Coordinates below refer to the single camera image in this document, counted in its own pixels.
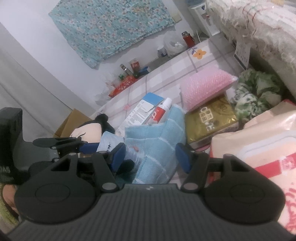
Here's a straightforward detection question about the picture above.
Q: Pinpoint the blue white toothpaste box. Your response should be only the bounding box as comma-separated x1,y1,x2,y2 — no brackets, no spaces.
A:
115,92,164,137

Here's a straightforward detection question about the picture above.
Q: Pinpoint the white plastic bag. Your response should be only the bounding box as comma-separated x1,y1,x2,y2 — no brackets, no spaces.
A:
164,31,187,57

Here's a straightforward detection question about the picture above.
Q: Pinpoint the red white toothpaste tube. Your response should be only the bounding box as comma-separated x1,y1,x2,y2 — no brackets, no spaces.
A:
147,97,172,125

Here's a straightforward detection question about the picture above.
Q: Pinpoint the green white cloth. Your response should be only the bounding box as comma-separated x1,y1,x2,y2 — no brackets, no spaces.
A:
232,69,285,124

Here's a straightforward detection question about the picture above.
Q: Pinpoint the green can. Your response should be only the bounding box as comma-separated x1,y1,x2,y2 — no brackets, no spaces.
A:
118,74,125,80

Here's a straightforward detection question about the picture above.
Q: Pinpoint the light blue towel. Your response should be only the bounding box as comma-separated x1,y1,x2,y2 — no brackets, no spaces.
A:
125,104,186,184

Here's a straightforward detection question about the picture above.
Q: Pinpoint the plush doll with red dress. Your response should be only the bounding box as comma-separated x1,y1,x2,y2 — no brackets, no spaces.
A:
70,113,115,143

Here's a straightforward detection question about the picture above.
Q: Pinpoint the pink wet wipes pack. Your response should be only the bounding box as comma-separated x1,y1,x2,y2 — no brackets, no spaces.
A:
210,100,295,234

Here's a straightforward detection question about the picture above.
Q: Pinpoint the white water dispenser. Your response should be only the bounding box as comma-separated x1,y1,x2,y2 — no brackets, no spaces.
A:
188,1,220,37

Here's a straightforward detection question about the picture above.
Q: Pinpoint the pink bubble mailer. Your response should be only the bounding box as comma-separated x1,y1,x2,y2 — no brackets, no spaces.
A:
180,66,238,113

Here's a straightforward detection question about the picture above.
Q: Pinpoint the gold tissue pack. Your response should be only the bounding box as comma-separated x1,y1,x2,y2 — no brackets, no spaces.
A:
185,95,239,149

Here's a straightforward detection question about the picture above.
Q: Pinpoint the red snack bag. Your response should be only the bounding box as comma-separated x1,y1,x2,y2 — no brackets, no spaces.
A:
108,76,138,98

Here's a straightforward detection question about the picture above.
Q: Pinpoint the white crochet blanket roll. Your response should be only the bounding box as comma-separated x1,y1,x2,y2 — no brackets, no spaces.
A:
206,1,295,68

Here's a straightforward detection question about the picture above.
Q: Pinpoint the red white carton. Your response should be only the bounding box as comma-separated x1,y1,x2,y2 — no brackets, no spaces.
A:
129,59,140,72

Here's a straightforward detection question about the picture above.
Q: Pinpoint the teal floral wall cloth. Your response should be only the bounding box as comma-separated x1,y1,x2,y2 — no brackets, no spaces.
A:
49,1,175,69

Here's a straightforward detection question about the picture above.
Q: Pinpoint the brown cardboard box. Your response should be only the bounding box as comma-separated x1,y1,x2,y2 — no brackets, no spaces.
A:
53,109,91,138

